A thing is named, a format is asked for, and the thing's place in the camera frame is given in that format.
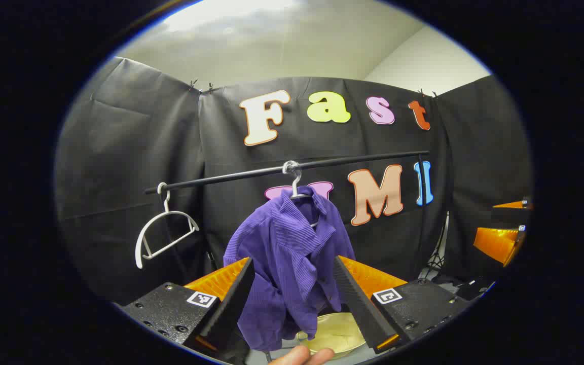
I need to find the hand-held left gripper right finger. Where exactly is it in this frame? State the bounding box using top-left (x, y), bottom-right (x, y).
top-left (333, 255), bottom-right (470, 354)

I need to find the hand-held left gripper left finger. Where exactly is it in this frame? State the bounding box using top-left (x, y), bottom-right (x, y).
top-left (117, 256), bottom-right (256, 358)

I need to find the cream laundry hamper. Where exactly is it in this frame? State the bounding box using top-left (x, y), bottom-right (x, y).
top-left (296, 312), bottom-right (368, 360)

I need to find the purple corduroy shirt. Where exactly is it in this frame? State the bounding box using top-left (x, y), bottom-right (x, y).
top-left (223, 186), bottom-right (356, 352)

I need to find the white hanger with shirt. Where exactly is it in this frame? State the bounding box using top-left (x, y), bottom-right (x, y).
top-left (282, 160), bottom-right (320, 229)

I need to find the empty white clothes hanger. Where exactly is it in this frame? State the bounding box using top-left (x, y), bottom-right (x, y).
top-left (135, 182), bottom-right (200, 269)

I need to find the black clothes rack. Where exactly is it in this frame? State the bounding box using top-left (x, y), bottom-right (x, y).
top-left (144, 150), bottom-right (450, 282)

